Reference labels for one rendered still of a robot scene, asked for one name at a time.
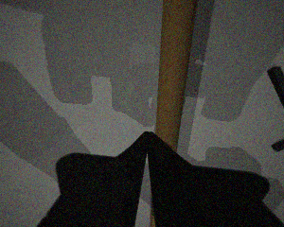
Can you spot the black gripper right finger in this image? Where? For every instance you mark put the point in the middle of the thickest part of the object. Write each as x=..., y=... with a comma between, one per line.
x=173, y=179

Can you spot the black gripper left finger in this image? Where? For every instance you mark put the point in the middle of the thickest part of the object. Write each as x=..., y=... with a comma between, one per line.
x=122, y=174

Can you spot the tan wooden pole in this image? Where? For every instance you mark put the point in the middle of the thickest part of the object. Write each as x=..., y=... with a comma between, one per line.
x=176, y=37

